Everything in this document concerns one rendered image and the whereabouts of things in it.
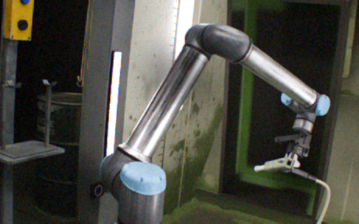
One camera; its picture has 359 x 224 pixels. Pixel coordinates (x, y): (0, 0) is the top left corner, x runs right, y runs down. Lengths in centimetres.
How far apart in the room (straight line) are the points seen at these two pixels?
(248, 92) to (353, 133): 119
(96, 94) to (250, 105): 98
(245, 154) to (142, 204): 148
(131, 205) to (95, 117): 98
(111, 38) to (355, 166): 213
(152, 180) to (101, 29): 110
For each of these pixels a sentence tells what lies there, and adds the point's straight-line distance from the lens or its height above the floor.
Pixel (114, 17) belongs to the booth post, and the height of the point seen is 145.
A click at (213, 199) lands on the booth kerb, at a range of 330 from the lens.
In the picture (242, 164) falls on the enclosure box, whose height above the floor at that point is 59.
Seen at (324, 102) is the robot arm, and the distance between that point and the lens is 170.
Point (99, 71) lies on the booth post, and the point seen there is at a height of 115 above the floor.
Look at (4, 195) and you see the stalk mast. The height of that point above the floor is 53.
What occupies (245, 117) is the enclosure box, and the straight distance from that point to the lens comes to 250.
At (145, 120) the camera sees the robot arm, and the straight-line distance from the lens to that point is 139.
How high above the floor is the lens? 130
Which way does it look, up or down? 8 degrees down
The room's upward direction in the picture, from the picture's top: 6 degrees clockwise
